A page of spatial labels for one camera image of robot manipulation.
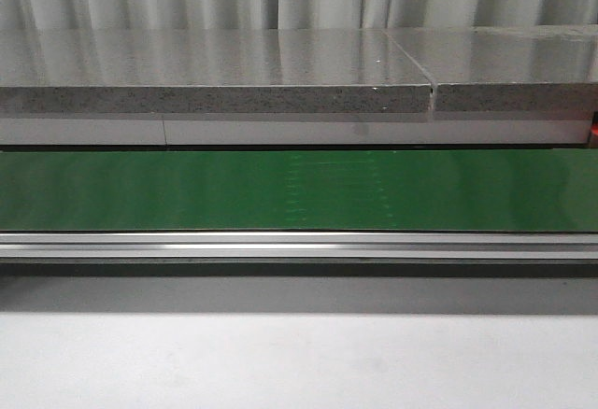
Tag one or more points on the green conveyor belt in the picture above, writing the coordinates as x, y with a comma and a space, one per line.
480, 212

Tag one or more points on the grey speckled countertop slab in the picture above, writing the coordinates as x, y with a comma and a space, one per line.
547, 69
208, 71

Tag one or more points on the red plastic tray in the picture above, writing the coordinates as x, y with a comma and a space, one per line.
593, 138

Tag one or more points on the grey speckled countertop right slab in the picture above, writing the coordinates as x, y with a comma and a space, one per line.
547, 69

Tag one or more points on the grey speckled countertop left slab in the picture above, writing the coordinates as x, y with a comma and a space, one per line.
208, 71

